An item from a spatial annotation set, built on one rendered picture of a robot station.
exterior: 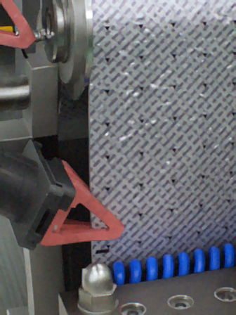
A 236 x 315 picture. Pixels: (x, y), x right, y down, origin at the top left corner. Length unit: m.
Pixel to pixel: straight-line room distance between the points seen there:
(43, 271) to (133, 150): 0.20
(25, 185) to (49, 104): 0.11
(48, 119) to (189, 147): 0.13
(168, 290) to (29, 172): 0.16
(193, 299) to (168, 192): 0.11
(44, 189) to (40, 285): 0.21
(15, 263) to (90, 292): 0.35
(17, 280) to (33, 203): 0.32
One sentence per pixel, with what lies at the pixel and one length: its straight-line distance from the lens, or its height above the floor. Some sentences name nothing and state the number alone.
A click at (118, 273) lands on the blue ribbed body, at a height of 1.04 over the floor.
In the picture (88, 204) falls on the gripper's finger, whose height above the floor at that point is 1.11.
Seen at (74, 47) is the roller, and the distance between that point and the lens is 0.75.
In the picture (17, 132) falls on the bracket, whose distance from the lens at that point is 0.85.
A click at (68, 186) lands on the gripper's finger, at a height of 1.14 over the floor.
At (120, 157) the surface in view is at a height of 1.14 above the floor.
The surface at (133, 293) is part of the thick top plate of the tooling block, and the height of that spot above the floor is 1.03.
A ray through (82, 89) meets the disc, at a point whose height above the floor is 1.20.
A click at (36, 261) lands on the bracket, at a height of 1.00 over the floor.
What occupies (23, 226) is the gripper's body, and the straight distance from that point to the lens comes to 0.75.
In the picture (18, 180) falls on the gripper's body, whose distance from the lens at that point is 0.75.
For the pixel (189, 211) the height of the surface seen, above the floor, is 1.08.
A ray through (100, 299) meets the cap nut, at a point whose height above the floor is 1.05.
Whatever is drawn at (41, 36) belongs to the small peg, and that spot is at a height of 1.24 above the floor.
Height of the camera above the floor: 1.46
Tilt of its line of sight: 24 degrees down
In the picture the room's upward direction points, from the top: straight up
